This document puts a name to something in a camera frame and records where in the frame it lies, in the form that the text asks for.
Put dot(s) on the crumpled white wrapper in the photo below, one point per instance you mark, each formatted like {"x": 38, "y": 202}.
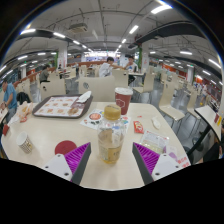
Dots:
{"x": 155, "y": 122}

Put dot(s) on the clear plastic snack bag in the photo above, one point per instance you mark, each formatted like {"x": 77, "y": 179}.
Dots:
{"x": 154, "y": 141}

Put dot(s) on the red ketchup packet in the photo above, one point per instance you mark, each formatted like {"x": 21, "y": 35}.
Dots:
{"x": 138, "y": 127}

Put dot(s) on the beige dining table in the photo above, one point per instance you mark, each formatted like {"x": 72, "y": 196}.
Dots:
{"x": 208, "y": 116}

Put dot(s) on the red paper cup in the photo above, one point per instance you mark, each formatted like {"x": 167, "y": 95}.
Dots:
{"x": 123, "y": 101}

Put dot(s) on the clear bottle with tan cap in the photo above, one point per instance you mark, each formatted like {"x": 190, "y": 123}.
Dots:
{"x": 111, "y": 140}

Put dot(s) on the white napkin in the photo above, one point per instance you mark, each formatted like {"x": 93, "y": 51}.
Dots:
{"x": 84, "y": 97}

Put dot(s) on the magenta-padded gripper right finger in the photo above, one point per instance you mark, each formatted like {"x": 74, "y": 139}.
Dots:
{"x": 146, "y": 158}

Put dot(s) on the small red box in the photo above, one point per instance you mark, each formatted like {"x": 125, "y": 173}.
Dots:
{"x": 5, "y": 129}

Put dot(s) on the ceiling air conditioner unit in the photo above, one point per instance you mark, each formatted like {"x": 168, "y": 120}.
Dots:
{"x": 78, "y": 27}

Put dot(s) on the group of beige chairs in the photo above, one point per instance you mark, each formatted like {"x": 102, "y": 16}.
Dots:
{"x": 168, "y": 98}

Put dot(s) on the brown food tray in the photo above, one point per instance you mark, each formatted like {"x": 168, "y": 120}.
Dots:
{"x": 58, "y": 106}

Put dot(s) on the flat red paper packet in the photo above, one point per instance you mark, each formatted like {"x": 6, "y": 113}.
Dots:
{"x": 23, "y": 119}

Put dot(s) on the white printed card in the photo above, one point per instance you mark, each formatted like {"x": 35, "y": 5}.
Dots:
{"x": 13, "y": 120}

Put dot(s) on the round red coaster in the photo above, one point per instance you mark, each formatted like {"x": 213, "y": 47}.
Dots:
{"x": 65, "y": 147}

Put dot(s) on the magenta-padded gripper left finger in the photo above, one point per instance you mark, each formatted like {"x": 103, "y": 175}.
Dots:
{"x": 77, "y": 158}

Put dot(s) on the group of ceiling lights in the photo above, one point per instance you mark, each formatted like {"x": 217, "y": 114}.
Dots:
{"x": 161, "y": 9}

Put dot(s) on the beige wooden chair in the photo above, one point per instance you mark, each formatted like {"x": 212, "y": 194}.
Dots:
{"x": 98, "y": 88}
{"x": 53, "y": 89}

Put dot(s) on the person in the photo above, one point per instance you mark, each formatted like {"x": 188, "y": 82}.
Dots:
{"x": 44, "y": 75}
{"x": 10, "y": 98}
{"x": 131, "y": 68}
{"x": 106, "y": 69}

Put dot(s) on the black backpack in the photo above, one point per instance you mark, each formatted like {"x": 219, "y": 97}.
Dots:
{"x": 23, "y": 98}

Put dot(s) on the printed paper flyer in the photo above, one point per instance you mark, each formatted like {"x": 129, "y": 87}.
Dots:
{"x": 91, "y": 118}

